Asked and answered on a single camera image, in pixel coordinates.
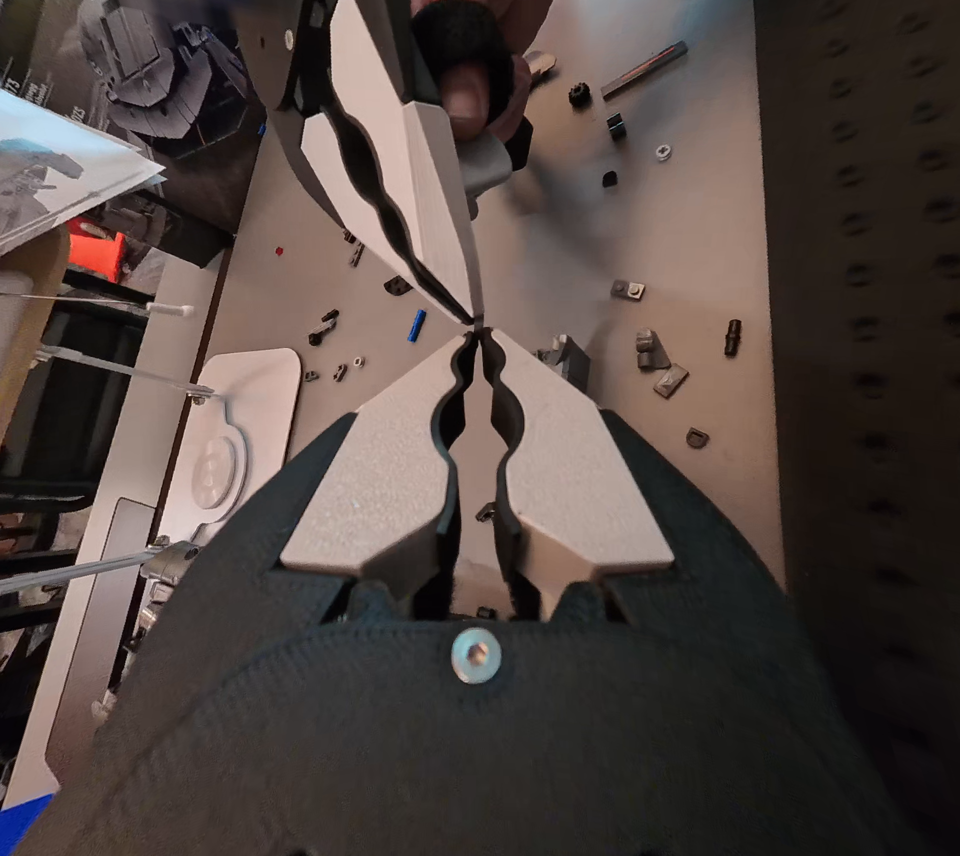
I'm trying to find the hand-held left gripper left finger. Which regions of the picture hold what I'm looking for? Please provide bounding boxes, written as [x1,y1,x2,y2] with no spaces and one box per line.
[279,331,481,621]

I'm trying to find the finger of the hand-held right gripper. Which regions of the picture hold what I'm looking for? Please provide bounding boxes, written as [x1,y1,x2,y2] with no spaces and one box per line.
[298,112,474,328]
[328,0,486,326]

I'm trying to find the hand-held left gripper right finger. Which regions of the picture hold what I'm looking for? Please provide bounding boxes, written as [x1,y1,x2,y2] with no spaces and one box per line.
[480,328,676,621]

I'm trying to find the grey lego car model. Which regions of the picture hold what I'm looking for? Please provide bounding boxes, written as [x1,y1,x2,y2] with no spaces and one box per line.
[90,571,181,722]

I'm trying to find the thick lego instruction booklet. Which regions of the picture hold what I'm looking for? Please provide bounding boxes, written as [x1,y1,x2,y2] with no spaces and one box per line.
[0,87,168,259]

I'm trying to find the scattered loose lego pieces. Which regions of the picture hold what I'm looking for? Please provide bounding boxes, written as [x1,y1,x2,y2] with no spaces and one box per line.
[273,40,745,527]

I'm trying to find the dark lego set box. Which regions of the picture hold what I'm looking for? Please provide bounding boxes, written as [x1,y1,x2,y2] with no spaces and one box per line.
[0,0,269,268]

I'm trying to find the white booklet stand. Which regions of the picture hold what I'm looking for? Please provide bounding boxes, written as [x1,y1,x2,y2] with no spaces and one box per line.
[0,289,305,655]

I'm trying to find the orange plastic object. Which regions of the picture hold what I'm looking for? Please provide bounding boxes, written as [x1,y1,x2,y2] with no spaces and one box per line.
[66,217,129,285]

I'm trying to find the black perforated mat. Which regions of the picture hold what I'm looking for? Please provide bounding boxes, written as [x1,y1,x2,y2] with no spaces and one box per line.
[750,0,960,856]

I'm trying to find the blue plastic bin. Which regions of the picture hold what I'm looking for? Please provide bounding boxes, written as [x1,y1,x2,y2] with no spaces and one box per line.
[0,792,63,856]

